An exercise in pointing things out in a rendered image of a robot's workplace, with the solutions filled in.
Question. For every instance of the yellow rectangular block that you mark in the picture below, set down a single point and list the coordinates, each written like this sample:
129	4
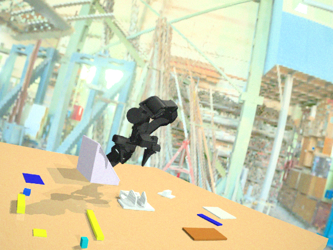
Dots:
21	204

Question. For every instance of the yellow long bar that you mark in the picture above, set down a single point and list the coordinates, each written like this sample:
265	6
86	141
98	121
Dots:
95	226

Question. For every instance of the small cyan block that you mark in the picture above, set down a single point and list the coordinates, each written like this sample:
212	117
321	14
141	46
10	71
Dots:
84	242

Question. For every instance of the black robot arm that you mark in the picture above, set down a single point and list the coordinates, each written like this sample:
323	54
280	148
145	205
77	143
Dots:
162	112

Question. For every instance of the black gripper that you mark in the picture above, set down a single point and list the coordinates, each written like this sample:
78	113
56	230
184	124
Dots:
120	141

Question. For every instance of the blue flat bar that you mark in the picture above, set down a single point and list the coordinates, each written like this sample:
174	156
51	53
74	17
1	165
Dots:
209	219

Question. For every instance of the orange flat plate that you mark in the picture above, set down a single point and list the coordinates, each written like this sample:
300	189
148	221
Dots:
204	234

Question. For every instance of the yellow flat block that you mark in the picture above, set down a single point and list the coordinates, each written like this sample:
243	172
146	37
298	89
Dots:
39	232

